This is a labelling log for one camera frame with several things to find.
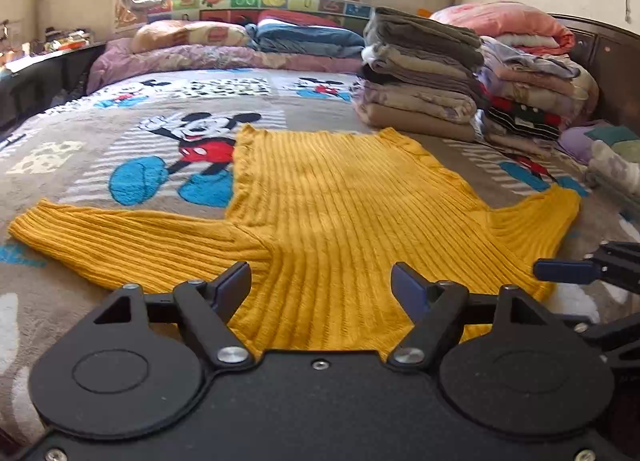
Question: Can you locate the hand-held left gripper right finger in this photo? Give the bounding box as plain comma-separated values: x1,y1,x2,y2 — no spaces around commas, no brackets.
388,262,577,371

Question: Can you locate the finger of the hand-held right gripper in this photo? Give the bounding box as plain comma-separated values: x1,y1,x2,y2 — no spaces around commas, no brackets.
533,241,640,296
574,312,640,370

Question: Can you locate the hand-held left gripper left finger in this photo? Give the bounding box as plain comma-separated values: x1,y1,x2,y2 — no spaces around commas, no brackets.
94,262,256,372

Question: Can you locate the yellow ribbed knit sweater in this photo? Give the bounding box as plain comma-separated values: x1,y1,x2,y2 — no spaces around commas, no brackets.
9,125,583,363

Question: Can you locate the stack of folded mixed clothes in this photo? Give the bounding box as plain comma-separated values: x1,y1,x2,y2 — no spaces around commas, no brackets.
474,36,601,154

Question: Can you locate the pale patterned cloth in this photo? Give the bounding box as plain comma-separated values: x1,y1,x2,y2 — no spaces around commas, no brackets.
584,139,640,204

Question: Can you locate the purple cloth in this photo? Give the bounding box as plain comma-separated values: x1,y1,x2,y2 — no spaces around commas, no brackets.
557,121,640,166

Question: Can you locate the dark wooden headboard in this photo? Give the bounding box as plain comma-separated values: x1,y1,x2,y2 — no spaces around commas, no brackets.
549,13,640,128

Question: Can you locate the stack of folded brown blankets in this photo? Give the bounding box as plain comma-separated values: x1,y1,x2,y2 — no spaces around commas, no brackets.
353,6,485,142

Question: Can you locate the purple pink rolled quilt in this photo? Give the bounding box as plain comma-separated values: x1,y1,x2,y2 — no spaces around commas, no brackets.
87,38,363,94

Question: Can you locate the cartoon mouse printed blanket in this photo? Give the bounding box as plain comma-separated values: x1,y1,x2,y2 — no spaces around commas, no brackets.
0,66,640,448

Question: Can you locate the orange floral pillow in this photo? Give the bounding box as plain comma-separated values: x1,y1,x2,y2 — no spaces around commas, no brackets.
131,20,252,54

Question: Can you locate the blue folded quilt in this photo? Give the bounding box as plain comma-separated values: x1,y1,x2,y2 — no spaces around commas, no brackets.
249,16,367,60

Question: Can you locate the pink folded quilt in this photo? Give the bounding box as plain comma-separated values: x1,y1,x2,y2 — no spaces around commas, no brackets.
430,2,577,58

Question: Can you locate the dark side table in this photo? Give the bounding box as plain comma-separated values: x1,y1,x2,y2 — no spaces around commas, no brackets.
0,40,107,138

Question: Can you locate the clutter of small table things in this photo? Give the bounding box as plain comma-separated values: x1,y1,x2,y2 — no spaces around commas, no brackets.
0,20,97,66

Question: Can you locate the colourful picture wall strip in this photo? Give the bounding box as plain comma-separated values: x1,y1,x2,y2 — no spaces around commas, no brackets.
114,0,377,32

